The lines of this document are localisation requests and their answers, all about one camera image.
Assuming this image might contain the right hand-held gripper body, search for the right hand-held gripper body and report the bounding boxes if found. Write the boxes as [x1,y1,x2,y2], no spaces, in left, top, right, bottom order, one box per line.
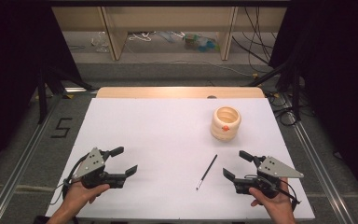
[233,155,305,200]

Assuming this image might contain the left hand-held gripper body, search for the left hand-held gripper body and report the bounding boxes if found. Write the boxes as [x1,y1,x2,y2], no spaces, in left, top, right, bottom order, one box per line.
[73,147,127,189]

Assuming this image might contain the black pen with silver tip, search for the black pen with silver tip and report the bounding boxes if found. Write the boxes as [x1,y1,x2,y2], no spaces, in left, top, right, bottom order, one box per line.
[196,153,219,191]

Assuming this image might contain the beige ceramic pen holder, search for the beige ceramic pen holder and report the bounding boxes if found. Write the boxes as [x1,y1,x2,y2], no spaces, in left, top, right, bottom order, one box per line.
[210,105,242,143]

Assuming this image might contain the person's right hand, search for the person's right hand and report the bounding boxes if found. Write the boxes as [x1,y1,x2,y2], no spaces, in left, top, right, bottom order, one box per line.
[248,177,297,218]

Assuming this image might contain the person's left hand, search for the person's left hand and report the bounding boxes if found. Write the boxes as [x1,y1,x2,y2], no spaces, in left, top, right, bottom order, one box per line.
[62,181,111,216]

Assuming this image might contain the white table sheet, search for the white table sheet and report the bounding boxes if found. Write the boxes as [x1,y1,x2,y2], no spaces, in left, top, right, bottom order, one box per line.
[44,97,317,220]

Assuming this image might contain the black metal stand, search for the black metal stand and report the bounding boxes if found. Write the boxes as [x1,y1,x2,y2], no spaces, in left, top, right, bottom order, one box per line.
[36,65,95,125]
[247,58,303,121]

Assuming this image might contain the clear plastic item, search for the clear plastic item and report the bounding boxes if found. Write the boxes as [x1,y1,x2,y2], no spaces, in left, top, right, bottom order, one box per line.
[89,31,111,53]

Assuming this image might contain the dark curtain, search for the dark curtain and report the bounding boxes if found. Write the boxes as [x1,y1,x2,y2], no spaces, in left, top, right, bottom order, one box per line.
[268,0,358,202]
[0,0,82,181]

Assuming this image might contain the bag of colourful toys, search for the bag of colourful toys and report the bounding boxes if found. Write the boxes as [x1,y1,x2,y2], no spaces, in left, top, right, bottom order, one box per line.
[183,32,221,53]

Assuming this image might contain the wooden shelf unit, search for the wooden shelf unit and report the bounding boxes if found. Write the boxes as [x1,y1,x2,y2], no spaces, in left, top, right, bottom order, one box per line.
[51,6,289,62]

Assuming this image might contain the left hand-held gripper cable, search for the left hand-held gripper cable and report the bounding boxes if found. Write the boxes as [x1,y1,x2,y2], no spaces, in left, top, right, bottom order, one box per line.
[48,154,90,206]

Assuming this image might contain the hand-held gripper cable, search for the hand-held gripper cable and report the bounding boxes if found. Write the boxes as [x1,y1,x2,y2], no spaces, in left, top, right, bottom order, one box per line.
[48,154,90,206]
[244,174,302,213]

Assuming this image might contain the right hand-held gripper cable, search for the right hand-held gripper cable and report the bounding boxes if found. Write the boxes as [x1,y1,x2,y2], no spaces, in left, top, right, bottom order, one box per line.
[244,174,302,213]

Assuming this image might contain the metal floor rail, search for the metal floor rail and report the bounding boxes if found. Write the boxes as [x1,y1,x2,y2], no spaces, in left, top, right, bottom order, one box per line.
[0,92,63,224]
[283,92,356,224]

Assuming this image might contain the coiled black floor cable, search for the coiled black floor cable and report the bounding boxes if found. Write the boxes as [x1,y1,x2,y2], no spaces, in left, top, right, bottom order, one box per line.
[267,89,300,128]

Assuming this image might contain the white cord bundle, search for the white cord bundle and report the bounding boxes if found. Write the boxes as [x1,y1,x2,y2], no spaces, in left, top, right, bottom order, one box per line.
[127,31,153,43]

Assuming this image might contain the hanging black cables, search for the hanging black cables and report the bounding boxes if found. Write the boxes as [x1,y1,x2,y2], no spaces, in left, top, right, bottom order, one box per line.
[231,7,278,75]

